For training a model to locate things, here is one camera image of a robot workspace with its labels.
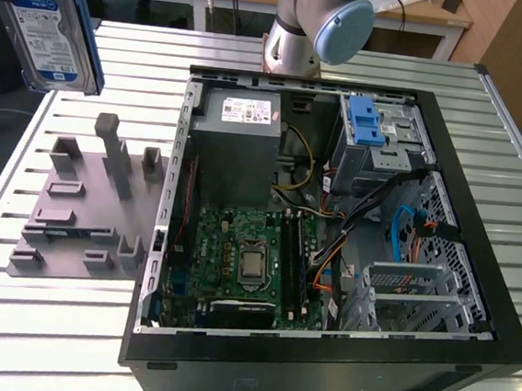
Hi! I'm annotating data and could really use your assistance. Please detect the grey parts rack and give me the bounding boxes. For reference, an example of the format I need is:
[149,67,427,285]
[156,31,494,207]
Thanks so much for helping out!
[6,105,177,293]

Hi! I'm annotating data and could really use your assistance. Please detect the black power wire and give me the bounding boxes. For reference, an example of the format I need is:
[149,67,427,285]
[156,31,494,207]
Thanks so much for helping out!
[416,210,466,244]

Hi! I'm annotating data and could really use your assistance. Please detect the silver CPU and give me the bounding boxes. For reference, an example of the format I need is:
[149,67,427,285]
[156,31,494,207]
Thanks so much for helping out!
[239,250,269,280]

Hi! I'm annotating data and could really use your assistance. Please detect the black PC case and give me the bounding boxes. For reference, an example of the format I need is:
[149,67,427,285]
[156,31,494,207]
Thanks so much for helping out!
[114,59,522,391]

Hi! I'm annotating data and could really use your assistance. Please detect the grey power supply unit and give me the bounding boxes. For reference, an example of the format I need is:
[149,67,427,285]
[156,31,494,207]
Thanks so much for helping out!
[182,85,286,212]

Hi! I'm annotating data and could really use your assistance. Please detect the blue plastic latch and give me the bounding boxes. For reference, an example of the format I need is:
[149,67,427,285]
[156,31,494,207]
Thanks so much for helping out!
[344,95,392,148]

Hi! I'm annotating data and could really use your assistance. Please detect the yellow wires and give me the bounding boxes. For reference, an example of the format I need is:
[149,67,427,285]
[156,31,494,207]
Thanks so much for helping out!
[273,122,319,195]

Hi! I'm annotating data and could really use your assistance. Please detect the black RAM slot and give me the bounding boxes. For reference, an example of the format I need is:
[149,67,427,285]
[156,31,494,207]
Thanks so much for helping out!
[273,211,305,319]

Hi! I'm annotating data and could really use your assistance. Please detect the RAM stick in rack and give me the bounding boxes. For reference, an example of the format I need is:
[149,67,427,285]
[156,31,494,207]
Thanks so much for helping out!
[43,224,95,241]

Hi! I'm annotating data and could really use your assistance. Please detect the green motherboard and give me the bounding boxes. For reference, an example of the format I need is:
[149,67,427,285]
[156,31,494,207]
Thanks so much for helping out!
[156,198,334,339]

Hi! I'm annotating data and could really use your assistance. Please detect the metal optical drive cage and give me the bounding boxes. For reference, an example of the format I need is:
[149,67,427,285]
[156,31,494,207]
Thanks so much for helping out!
[328,91,442,203]

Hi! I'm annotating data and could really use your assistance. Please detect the blue wire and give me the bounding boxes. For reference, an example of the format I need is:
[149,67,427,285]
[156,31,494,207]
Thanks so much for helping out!
[386,202,421,267]

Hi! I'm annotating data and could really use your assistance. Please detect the hard disk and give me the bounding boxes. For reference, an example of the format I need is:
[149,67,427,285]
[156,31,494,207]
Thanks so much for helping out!
[0,0,114,98]

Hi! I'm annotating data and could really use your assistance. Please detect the black cable bundle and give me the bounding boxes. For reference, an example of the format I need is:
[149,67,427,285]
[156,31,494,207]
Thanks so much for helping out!
[309,161,431,276]

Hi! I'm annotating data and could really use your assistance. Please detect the CPU socket with metal cover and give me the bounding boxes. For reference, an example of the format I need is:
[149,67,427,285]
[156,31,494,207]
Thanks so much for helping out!
[232,236,277,294]

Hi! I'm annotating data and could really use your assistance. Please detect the black graphics card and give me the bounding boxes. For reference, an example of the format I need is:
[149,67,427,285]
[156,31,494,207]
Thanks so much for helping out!
[205,294,278,332]

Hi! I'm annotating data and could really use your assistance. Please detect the orange wire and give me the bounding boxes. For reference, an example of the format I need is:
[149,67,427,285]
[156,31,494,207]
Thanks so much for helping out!
[309,244,344,293]

